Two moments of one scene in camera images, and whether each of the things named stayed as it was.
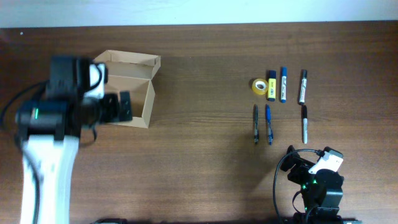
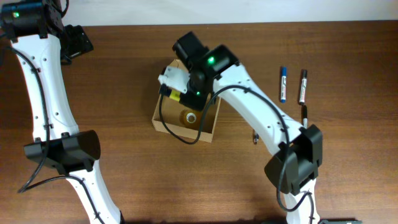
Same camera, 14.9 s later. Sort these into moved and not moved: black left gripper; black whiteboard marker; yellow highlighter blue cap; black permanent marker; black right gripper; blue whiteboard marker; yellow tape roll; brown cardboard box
Moved: black left gripper; yellow tape roll; yellow highlighter blue cap; brown cardboard box; black right gripper
Not moved: blue whiteboard marker; black whiteboard marker; black permanent marker
